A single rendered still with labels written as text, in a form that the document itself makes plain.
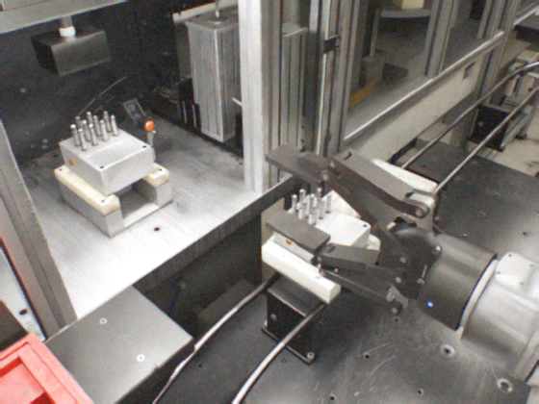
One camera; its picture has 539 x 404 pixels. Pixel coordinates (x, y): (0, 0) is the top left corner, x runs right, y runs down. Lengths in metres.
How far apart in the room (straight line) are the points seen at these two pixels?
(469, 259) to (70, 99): 0.85
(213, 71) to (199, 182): 0.21
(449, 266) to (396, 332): 0.56
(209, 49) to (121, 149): 0.26
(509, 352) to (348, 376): 0.52
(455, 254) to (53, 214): 0.68
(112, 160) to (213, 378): 0.41
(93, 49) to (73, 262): 0.32
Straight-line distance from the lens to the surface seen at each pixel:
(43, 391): 0.60
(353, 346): 0.92
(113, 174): 0.76
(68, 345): 0.68
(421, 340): 0.95
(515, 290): 0.39
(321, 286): 0.74
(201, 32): 0.91
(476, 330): 0.40
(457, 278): 0.40
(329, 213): 0.78
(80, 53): 0.75
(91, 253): 0.78
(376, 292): 0.48
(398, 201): 0.40
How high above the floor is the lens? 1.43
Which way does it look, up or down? 38 degrees down
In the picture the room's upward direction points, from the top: straight up
